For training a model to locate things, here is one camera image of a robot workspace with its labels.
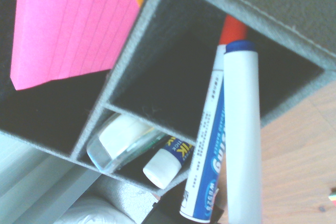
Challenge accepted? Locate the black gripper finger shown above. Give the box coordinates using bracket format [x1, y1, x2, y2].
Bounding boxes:
[143, 189, 224, 224]

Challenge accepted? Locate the white marker with blue cap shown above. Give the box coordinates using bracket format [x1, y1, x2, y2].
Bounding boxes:
[223, 39, 263, 224]

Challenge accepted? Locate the blue-labelled marker with red cap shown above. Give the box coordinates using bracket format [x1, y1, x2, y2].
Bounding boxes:
[179, 15, 249, 221]

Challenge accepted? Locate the glue stick with white cap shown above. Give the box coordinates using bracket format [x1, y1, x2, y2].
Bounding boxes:
[142, 136, 196, 189]

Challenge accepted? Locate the white rounded object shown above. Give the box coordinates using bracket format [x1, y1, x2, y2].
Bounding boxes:
[54, 195, 137, 224]

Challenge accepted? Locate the clear correction tape dispenser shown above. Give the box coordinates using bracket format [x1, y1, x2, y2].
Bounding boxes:
[86, 113, 169, 174]

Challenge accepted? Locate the pink lined sticky note pad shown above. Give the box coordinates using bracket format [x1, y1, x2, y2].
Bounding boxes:
[10, 0, 154, 91]

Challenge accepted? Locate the gray felt desk organizer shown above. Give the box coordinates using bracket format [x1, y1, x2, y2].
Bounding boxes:
[0, 0, 336, 197]

